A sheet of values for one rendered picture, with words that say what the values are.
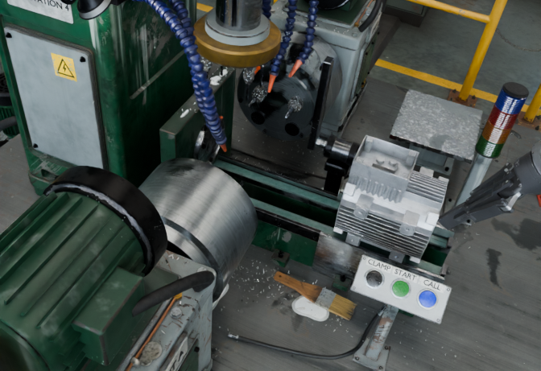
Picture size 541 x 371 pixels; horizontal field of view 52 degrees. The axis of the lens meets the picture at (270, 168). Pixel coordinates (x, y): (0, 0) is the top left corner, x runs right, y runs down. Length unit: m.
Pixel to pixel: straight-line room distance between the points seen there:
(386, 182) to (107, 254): 0.64
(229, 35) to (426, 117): 0.84
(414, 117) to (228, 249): 0.90
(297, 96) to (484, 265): 0.65
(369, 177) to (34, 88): 0.74
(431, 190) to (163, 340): 0.65
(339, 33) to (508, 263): 0.76
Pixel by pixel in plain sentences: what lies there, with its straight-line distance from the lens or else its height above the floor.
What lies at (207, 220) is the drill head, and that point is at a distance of 1.00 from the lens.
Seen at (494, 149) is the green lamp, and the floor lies 1.06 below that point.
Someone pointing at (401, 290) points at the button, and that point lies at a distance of 1.06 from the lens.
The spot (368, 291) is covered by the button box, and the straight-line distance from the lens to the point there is 1.06.
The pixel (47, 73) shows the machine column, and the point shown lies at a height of 1.22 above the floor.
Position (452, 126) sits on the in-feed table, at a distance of 1.76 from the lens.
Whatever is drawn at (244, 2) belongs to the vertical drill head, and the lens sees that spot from 1.08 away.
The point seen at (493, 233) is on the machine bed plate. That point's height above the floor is 0.80.
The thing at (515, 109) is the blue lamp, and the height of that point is 1.18.
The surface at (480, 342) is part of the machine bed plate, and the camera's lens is 1.40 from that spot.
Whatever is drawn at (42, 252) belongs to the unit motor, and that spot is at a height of 1.35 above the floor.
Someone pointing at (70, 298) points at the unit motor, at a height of 1.33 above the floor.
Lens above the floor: 1.88
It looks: 42 degrees down
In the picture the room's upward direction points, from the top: 7 degrees clockwise
